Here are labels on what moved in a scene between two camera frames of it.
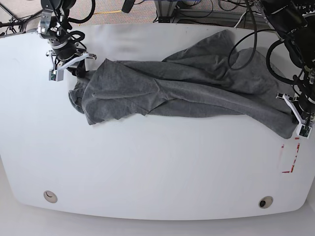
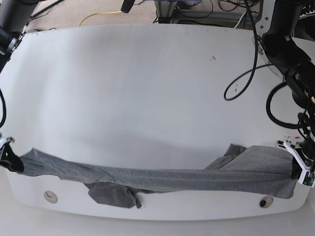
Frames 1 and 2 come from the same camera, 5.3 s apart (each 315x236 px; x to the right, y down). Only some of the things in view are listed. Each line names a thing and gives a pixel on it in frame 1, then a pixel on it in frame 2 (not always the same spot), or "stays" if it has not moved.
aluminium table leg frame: [165, 9] stays
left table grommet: [50, 196] stays
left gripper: [63, 55] -> [8, 158]
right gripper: [299, 116] -> [297, 168]
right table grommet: [266, 202] stays
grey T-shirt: [209, 77] -> [260, 170]
